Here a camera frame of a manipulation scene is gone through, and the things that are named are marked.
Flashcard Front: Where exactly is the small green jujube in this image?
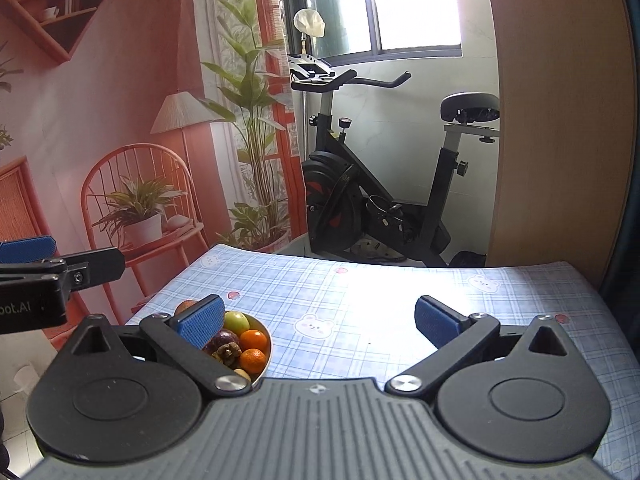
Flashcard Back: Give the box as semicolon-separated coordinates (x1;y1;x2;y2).
222;311;250;333

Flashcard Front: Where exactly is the white cloth bag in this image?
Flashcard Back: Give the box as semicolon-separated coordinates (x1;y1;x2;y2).
293;8;326;38

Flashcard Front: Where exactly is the small orange tangerine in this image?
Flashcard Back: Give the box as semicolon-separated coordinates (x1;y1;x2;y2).
239;349;267;375
239;329;269;352

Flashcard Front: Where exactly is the wooden panel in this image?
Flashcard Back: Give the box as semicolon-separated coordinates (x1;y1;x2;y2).
482;0;638;291

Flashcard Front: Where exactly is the beige plate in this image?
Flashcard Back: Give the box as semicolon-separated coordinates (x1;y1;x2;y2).
172;310;273;392

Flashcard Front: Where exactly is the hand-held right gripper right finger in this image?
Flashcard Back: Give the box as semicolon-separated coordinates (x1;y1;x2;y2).
385;295;573;395

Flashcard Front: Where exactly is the dark purple mangosteen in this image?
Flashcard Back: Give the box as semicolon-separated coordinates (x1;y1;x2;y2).
202;328;242;368

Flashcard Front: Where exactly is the window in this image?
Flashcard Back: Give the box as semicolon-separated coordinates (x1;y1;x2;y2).
280;0;463;68

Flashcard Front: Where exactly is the black exercise bike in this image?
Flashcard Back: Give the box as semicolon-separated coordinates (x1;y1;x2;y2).
287;52;501;268

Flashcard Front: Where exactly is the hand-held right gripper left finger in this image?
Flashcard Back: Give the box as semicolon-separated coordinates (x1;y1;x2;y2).
62;294;253;393

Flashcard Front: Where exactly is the printed pink wall backdrop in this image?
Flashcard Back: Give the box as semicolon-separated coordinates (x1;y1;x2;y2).
0;0;308;326

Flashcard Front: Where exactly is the black floor object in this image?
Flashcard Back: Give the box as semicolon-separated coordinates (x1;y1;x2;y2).
447;251;488;268

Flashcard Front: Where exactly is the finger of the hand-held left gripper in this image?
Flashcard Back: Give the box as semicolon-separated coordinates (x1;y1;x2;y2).
0;247;126;293
0;235;57;264

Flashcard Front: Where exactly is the blue checked tablecloth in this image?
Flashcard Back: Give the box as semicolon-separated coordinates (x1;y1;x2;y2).
122;243;640;476

